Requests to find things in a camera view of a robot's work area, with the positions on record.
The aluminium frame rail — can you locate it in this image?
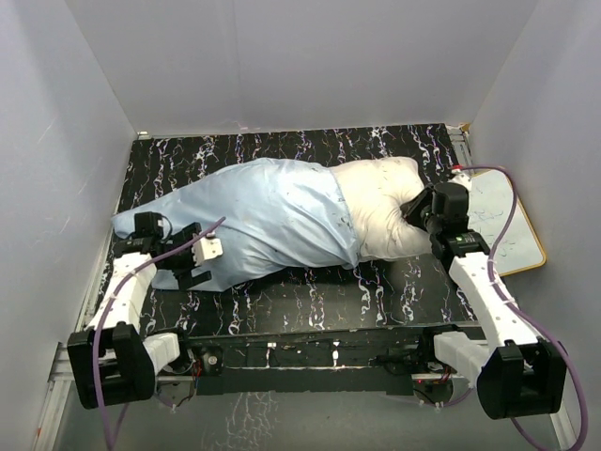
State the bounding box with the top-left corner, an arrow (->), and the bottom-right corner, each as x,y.
33,330 -> 563,450

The light blue pillowcase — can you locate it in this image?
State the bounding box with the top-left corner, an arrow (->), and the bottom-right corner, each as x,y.
112,158 -> 360,292

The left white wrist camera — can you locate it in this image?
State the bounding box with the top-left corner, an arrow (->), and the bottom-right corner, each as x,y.
191,236 -> 223,267

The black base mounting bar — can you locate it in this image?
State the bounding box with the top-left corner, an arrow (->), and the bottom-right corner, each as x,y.
159,329 -> 460,396

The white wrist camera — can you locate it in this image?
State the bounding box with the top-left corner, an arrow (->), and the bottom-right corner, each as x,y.
191,236 -> 223,267
448,165 -> 472,192

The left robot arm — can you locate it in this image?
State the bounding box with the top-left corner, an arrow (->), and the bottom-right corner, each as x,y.
67,211 -> 223,409

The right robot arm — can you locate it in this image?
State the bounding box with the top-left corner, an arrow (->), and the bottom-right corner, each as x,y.
401,182 -> 567,419

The white pillow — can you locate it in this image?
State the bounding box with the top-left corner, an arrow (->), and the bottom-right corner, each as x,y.
331,157 -> 431,262

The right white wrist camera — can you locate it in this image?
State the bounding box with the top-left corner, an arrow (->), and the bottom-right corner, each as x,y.
448,165 -> 472,192

